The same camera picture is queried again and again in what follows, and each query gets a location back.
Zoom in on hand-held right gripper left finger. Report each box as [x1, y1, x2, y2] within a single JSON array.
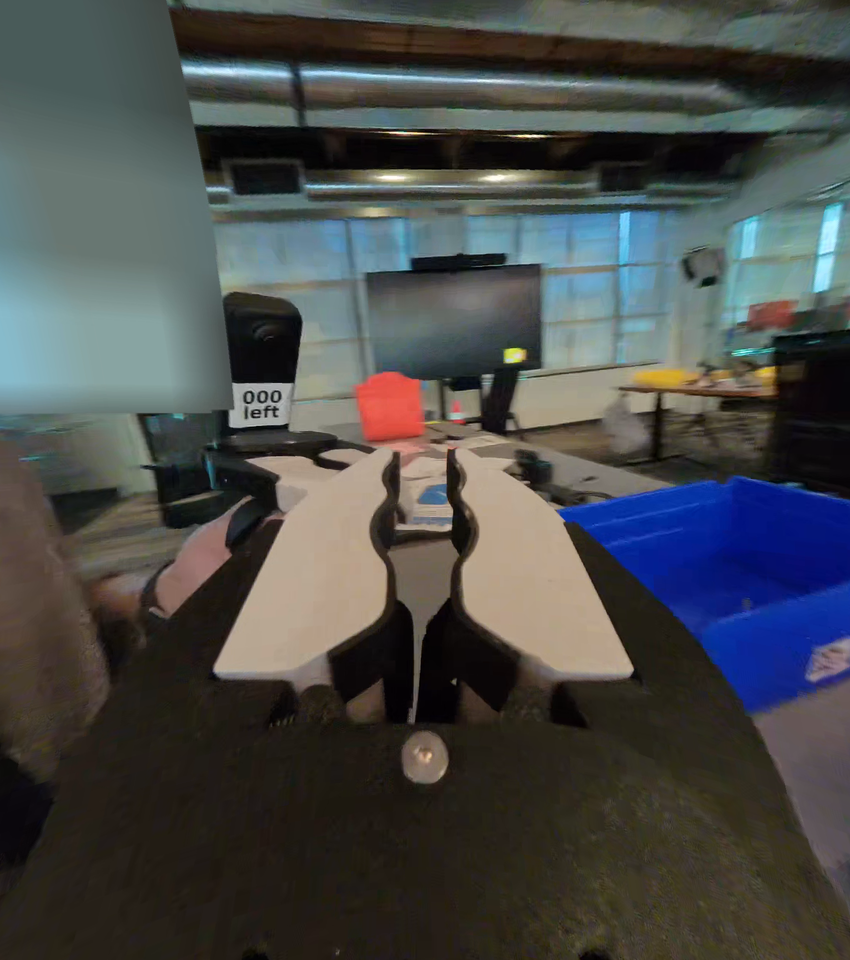
[[213, 447, 403, 685]]

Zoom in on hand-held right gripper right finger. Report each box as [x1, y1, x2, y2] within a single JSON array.
[[446, 447, 636, 684]]

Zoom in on blue labelled plastic bin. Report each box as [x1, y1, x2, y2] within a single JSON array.
[[557, 477, 850, 716]]

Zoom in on person's left hand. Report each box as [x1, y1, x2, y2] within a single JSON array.
[[157, 516, 262, 614]]

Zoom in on orange plastic bin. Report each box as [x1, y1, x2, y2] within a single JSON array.
[[354, 370, 426, 444]]

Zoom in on white blue printed sheets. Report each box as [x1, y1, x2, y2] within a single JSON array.
[[398, 434, 517, 531]]

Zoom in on small black device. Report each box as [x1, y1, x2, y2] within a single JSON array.
[[514, 447, 554, 489]]

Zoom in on black smartwatch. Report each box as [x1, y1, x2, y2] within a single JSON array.
[[137, 561, 175, 624]]

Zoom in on black monitor stand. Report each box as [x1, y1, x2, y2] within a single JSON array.
[[439, 366, 528, 441]]

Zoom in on large black monitor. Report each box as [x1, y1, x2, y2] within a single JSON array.
[[364, 261, 544, 381]]

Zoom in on white instruction sheet sign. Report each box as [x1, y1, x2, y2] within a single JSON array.
[[602, 393, 648, 456]]

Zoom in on black webcam bar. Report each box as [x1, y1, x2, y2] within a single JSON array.
[[409, 252, 509, 272]]

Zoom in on wooden top desk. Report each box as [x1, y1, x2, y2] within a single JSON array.
[[615, 374, 779, 463]]

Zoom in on orange box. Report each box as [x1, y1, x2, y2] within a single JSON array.
[[746, 299, 798, 332]]

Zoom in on studio light on tripod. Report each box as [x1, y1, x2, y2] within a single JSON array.
[[679, 245, 730, 291]]

